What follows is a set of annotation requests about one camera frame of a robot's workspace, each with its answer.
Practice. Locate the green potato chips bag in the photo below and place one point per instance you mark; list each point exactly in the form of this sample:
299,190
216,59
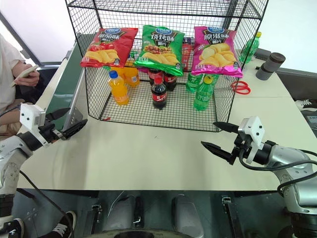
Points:
158,49

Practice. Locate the grey rounded robot foot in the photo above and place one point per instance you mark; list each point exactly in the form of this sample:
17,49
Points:
119,215
188,215

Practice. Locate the magenta potato chips bag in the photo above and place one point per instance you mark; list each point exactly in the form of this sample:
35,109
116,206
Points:
215,52

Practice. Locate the cola bottle red cap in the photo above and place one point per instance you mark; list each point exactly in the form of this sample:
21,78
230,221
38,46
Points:
158,97

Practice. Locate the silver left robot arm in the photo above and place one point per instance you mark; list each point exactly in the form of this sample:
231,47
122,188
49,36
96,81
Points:
12,153

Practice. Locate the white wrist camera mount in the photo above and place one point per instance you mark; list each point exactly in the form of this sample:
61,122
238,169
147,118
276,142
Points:
29,116
255,131

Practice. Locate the person in white shirt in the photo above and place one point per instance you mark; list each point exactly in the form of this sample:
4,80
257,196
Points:
7,74

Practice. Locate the green conveyor belt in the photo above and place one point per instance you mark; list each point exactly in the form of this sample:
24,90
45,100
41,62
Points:
62,84

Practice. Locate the white smartphone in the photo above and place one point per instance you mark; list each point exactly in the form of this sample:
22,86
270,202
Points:
26,71

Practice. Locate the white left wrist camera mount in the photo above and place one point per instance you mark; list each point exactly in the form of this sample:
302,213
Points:
29,116

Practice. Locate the orange soda bottle blue cap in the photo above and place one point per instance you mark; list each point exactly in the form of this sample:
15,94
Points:
119,91

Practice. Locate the person's hand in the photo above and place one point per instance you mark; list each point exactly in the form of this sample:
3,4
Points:
29,78

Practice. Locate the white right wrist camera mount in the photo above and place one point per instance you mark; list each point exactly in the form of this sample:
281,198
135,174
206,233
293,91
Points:
255,131

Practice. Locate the grey cylinder stack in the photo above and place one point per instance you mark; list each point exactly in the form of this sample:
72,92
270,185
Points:
268,69

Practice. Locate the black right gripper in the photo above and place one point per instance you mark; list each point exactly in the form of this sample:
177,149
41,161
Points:
241,146

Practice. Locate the red potato chips bag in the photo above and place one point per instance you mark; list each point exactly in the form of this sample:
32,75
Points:
109,47

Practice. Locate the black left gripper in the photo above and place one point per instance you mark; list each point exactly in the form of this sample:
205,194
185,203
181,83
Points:
49,132

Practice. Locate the red snack packets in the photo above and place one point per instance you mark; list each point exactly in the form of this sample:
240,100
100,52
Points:
187,53

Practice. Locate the black canvas sneaker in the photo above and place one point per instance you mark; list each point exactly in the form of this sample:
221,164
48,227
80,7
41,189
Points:
63,223
12,229

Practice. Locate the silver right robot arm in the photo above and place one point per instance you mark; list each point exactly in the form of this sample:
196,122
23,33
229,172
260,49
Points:
292,168

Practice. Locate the green soda bottle yellow cap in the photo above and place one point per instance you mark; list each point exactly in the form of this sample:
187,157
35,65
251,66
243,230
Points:
250,49
203,97

